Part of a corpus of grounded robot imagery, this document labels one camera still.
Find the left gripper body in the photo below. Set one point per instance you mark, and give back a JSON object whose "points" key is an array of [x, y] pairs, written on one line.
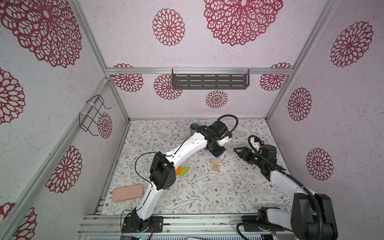
{"points": [[216, 150]]}

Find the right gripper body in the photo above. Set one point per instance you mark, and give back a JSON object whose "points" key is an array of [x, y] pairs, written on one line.
{"points": [[253, 159]]}

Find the natural wood long block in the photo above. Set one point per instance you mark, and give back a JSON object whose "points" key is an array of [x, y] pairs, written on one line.
{"points": [[216, 162]]}

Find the green rectangular block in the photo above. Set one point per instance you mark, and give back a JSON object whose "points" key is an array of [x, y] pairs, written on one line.
{"points": [[184, 171]]}

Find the orange rectangular block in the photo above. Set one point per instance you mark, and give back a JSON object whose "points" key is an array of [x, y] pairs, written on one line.
{"points": [[178, 170]]}

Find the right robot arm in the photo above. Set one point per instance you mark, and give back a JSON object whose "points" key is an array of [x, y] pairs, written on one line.
{"points": [[312, 215]]}

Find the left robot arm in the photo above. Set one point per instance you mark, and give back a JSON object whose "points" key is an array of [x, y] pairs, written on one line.
{"points": [[163, 169]]}

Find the pink flat block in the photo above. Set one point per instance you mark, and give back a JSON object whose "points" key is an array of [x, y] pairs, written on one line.
{"points": [[128, 193]]}

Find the teal cup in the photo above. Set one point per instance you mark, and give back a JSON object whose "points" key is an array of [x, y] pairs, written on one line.
{"points": [[193, 128]]}

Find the grey wall shelf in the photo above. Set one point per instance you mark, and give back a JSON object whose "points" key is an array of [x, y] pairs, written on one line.
{"points": [[210, 81]]}

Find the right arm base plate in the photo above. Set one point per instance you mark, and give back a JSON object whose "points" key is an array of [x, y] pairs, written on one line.
{"points": [[252, 223]]}

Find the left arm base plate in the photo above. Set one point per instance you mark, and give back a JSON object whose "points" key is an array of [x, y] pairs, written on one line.
{"points": [[136, 225]]}

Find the black wire rack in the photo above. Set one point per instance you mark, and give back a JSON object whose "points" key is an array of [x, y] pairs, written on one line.
{"points": [[95, 121]]}

